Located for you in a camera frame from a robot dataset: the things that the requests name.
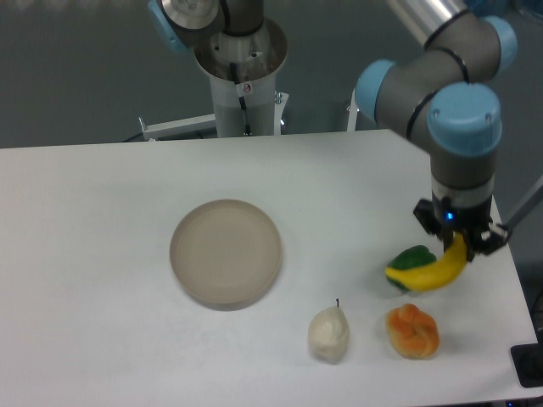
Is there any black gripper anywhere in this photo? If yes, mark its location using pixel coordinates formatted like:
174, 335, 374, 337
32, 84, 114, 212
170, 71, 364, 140
413, 197, 509, 261

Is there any yellow toy banana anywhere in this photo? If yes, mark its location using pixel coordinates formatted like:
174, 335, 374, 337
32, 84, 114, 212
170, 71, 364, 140
384, 234, 467, 292

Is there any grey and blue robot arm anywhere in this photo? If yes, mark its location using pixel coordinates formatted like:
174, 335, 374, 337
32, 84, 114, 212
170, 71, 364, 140
148, 1, 518, 259

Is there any green toy bell pepper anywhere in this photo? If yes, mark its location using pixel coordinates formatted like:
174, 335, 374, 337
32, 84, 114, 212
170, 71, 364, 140
386, 245, 437, 272

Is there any grey metal table leg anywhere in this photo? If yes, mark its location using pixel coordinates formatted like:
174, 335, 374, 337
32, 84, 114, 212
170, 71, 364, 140
505, 176, 543, 234

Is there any orange toy bread roll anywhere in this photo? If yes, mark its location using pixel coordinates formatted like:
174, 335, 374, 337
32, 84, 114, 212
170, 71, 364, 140
385, 304, 440, 360

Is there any black device at table edge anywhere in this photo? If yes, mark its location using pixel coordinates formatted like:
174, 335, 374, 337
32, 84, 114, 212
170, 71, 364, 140
510, 343, 542, 388

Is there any white toy pear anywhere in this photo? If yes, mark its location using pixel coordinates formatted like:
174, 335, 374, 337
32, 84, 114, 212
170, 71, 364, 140
307, 298, 350, 364

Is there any blue plastic bag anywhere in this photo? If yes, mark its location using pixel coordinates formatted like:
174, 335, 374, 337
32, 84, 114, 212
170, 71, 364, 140
464, 0, 510, 16

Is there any beige round plate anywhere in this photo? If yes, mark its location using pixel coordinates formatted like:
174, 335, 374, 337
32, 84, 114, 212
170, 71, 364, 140
169, 199, 283, 310

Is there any white right metal bracket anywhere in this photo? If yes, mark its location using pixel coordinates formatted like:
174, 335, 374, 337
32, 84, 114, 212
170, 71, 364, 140
346, 90, 360, 132

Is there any white metal bracket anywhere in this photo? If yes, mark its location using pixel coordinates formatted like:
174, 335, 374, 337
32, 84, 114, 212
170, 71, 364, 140
138, 114, 216, 141
346, 90, 360, 132

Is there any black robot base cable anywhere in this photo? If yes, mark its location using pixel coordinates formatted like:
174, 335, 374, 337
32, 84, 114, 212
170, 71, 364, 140
230, 62, 252, 137

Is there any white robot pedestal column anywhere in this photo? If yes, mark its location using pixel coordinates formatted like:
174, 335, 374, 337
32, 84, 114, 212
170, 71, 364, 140
194, 18, 288, 137

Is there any white left metal bracket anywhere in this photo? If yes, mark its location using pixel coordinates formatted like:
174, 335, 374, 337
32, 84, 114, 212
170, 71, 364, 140
138, 114, 216, 141

